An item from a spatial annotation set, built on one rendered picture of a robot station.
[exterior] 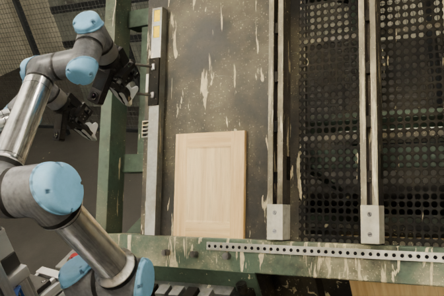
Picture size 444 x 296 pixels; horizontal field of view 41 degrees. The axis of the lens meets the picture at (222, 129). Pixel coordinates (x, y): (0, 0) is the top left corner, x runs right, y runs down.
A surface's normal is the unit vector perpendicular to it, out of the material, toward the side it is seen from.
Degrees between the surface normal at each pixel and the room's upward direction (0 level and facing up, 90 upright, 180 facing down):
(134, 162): 56
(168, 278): 90
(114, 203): 90
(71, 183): 83
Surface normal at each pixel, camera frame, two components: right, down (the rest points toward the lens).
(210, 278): -0.41, 0.44
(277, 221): -0.48, -0.13
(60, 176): 0.89, -0.19
